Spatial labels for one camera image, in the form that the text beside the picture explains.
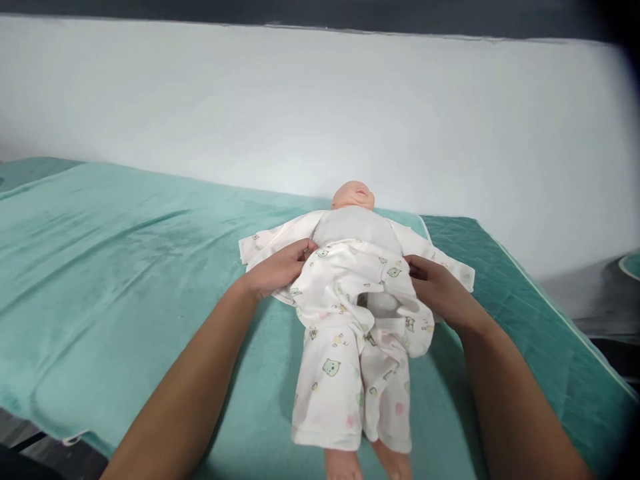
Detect teal plush towel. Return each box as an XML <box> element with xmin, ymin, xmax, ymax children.
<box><xmin>0</xmin><ymin>161</ymin><xmax>503</xmax><ymax>480</ymax></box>

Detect white printed baby jacket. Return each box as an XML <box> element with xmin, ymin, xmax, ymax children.
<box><xmin>237</xmin><ymin>209</ymin><xmax>477</xmax><ymax>307</ymax></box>

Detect dark green quilted pad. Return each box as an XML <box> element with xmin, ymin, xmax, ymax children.
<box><xmin>0</xmin><ymin>156</ymin><xmax>640</xmax><ymax>480</ymax></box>

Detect person's left hand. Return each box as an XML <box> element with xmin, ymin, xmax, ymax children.
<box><xmin>243</xmin><ymin>238</ymin><xmax>317</xmax><ymax>301</ymax></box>

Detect dark round pale-rimmed object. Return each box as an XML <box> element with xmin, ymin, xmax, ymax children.
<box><xmin>617</xmin><ymin>251</ymin><xmax>640</xmax><ymax>281</ymax></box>

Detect baby doll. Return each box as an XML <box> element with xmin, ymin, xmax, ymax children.
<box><xmin>311</xmin><ymin>179</ymin><xmax>416</xmax><ymax>480</ymax></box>

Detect white printed baby trousers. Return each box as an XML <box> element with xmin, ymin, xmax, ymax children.
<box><xmin>289</xmin><ymin>239</ymin><xmax>437</xmax><ymax>454</ymax></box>

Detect person's right hand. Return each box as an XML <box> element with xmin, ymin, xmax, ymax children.
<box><xmin>402</xmin><ymin>254</ymin><xmax>482</xmax><ymax>331</ymax></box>

